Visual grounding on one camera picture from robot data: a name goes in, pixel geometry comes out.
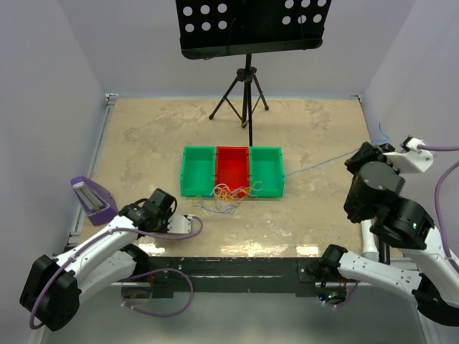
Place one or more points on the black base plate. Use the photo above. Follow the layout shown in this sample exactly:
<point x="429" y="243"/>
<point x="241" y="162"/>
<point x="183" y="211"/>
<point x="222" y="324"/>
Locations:
<point x="274" y="275"/>

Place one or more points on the red bin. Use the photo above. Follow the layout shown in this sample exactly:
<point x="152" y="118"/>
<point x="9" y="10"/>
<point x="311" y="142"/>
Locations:
<point x="232" y="168"/>

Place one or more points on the black music stand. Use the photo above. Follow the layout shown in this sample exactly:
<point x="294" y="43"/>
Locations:
<point x="214" y="29"/>

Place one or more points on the white tube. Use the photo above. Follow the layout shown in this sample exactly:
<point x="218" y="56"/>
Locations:
<point x="369" y="247"/>

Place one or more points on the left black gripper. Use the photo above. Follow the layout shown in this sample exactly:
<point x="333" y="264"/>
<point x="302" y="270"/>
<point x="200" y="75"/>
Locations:
<point x="167" y="216"/>

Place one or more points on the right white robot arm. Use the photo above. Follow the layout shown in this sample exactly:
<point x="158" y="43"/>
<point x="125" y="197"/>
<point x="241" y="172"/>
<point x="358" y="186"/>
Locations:
<point x="429" y="279"/>

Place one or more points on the purple holder box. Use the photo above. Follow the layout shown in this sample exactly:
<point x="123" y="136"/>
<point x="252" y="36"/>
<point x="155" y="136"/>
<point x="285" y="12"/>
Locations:
<point x="97" y="202"/>

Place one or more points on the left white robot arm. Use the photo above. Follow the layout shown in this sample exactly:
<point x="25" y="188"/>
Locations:
<point x="56" y="286"/>

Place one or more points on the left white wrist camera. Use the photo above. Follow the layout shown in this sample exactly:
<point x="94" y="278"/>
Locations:
<point x="179" y="225"/>

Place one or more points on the green bin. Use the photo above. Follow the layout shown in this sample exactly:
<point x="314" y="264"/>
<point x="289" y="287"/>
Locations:
<point x="267" y="178"/>
<point x="197" y="175"/>

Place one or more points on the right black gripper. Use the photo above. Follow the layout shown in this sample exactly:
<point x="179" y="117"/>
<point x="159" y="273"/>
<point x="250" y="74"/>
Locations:
<point x="372" y="150"/>

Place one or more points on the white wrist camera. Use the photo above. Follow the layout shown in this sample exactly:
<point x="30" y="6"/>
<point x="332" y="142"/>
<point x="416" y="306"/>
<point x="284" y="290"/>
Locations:
<point x="411" y="159"/>
<point x="179" y="225"/>

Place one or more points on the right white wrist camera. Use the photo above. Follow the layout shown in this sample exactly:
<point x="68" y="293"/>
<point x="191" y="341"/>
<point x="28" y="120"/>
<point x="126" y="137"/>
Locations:
<point x="411" y="159"/>

